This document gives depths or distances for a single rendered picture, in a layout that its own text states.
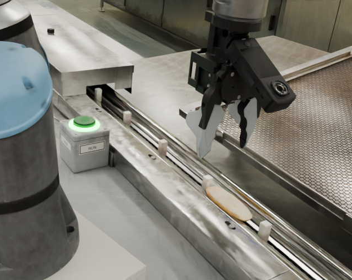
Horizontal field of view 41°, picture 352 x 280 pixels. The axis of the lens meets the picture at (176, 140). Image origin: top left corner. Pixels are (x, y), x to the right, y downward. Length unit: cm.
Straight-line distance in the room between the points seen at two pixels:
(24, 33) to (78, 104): 46
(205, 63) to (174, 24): 378
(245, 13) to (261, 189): 36
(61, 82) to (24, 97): 61
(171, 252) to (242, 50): 30
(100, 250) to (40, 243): 8
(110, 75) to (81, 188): 37
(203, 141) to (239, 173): 24
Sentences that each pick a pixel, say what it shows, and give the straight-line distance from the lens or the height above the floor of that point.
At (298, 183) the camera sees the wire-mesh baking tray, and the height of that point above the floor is 89.
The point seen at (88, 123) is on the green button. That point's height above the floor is 91.
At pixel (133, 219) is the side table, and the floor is 82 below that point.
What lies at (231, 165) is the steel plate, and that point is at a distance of 94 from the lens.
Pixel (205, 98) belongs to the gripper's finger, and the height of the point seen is 103.
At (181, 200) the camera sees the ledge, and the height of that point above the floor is 86.
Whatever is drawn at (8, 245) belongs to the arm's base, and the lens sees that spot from 53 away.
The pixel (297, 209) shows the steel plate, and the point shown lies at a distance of 86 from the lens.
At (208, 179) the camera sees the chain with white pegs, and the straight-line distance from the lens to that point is 79.
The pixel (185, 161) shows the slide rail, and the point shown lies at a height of 85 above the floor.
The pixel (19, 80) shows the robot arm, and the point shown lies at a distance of 47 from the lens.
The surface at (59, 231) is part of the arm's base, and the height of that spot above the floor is 93.
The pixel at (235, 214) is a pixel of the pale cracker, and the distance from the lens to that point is 74.
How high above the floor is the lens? 127
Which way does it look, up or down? 27 degrees down
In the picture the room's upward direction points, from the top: 6 degrees clockwise
